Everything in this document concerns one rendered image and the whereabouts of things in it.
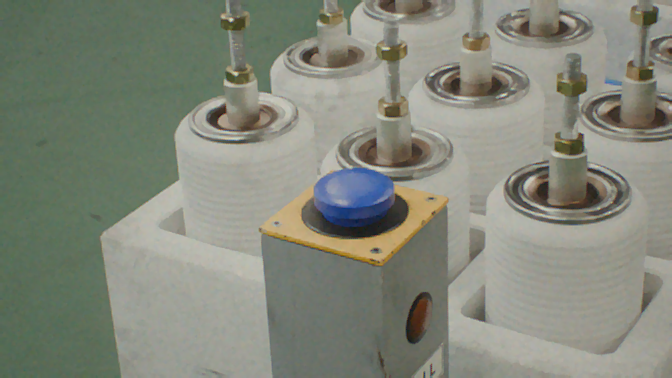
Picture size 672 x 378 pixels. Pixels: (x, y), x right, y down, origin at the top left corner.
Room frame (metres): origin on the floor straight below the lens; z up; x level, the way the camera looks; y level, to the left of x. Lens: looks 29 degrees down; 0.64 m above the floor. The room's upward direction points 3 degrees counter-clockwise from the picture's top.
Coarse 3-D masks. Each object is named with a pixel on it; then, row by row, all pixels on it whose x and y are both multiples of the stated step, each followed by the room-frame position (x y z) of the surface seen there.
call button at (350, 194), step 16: (336, 176) 0.59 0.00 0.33; (352, 176) 0.58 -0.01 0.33; (368, 176) 0.58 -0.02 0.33; (384, 176) 0.58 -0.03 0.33; (320, 192) 0.57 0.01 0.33; (336, 192) 0.57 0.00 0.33; (352, 192) 0.57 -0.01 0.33; (368, 192) 0.57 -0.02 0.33; (384, 192) 0.57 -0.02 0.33; (320, 208) 0.57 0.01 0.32; (336, 208) 0.56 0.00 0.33; (352, 208) 0.56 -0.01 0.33; (368, 208) 0.56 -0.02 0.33; (384, 208) 0.56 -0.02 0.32; (352, 224) 0.56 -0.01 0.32
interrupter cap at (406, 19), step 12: (372, 0) 1.04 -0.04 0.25; (384, 0) 1.04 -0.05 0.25; (432, 0) 1.03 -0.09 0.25; (444, 0) 1.03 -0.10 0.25; (372, 12) 1.01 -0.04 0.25; (384, 12) 1.01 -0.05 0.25; (396, 12) 1.01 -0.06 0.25; (408, 12) 1.01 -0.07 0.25; (420, 12) 1.00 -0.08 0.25; (432, 12) 1.00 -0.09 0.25; (444, 12) 1.00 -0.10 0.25
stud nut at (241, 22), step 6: (246, 12) 0.83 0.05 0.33; (222, 18) 0.82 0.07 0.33; (228, 18) 0.82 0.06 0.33; (234, 18) 0.82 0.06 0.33; (240, 18) 0.82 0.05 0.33; (246, 18) 0.82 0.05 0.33; (222, 24) 0.82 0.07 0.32; (228, 24) 0.82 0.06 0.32; (234, 24) 0.82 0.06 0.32; (240, 24) 0.82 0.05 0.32; (246, 24) 0.82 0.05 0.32; (228, 30) 0.82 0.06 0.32; (234, 30) 0.82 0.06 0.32
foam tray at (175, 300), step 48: (144, 240) 0.79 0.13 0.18; (192, 240) 0.79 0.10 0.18; (480, 240) 0.78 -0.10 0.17; (144, 288) 0.78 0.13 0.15; (192, 288) 0.76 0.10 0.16; (240, 288) 0.74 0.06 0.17; (480, 288) 0.71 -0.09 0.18; (144, 336) 0.79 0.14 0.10; (192, 336) 0.76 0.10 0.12; (240, 336) 0.74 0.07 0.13; (480, 336) 0.66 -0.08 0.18; (528, 336) 0.65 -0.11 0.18
